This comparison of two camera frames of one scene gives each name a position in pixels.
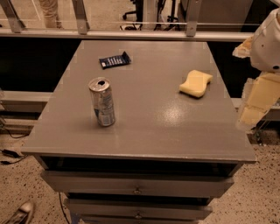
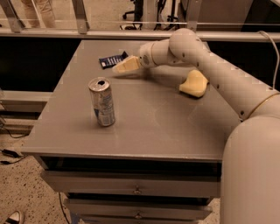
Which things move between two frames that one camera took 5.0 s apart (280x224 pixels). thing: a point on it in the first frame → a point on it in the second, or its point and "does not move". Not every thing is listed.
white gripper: (266, 48) → (144, 59)
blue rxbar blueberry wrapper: (113, 61) does not move
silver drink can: (102, 99) does not move
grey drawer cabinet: (167, 154) does not move
